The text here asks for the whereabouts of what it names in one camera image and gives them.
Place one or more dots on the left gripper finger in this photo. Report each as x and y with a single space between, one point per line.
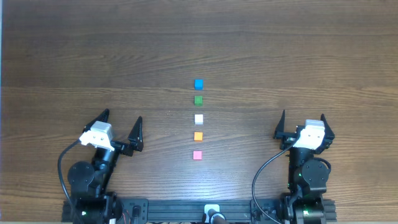
101 116
137 137

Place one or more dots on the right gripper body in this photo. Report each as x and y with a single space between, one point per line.
289 138

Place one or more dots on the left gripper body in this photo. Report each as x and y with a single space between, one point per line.
124 148

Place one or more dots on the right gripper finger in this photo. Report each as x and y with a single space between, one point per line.
281 127
329 133

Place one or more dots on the orange cube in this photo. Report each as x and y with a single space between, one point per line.
198 136

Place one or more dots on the pink cube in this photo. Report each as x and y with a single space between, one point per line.
197 155

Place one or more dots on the green cube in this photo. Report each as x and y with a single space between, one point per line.
198 100

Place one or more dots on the blue cube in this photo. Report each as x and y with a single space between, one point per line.
198 84

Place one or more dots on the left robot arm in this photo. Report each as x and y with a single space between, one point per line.
81 175

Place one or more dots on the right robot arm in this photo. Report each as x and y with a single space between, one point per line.
312 174

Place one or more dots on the white cube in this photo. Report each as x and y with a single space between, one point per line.
199 119

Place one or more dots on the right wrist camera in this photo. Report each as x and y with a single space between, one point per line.
311 135

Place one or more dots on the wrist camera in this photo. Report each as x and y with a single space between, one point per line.
98 135
311 135

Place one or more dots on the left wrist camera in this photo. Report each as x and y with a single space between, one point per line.
98 135

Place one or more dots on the mounting rail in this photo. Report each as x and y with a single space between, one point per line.
180 211

